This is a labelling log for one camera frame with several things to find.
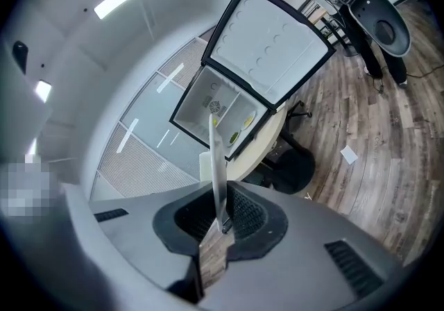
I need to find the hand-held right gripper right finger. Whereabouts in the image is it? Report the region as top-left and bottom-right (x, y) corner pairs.
(197, 179), (407, 311)

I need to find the round cream table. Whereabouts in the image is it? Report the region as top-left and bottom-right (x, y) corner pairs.
(225, 100), (289, 183)

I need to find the white box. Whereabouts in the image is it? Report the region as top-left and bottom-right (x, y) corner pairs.
(198, 150), (213, 183)

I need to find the white paper sheet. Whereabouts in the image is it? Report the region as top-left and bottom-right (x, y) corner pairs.
(339, 145), (359, 166)

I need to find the small square ceiling light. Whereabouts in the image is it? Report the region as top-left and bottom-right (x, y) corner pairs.
(33, 79), (53, 104)

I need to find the black chair base with casters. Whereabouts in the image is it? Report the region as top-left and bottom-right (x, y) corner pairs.
(286, 99), (313, 119)

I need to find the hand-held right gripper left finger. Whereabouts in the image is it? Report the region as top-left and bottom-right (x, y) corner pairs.
(62, 180), (227, 311)

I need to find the black mini fridge white inside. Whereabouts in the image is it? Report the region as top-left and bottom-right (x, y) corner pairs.
(169, 0), (337, 162)

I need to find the dark grey shell with hole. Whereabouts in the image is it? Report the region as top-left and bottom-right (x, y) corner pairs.
(348, 0), (413, 58)

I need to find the black dome camera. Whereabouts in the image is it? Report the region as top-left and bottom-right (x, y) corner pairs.
(12, 40), (29, 75)

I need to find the white plate with yellow food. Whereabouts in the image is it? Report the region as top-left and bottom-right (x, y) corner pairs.
(241, 110), (257, 131)

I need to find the person's head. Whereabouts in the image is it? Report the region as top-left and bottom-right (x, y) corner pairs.
(0, 160), (62, 226)

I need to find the black floor cable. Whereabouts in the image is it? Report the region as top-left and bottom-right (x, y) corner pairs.
(405, 64), (444, 79)

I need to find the glass partition with blinds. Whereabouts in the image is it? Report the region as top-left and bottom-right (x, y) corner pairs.
(89, 24), (223, 201)

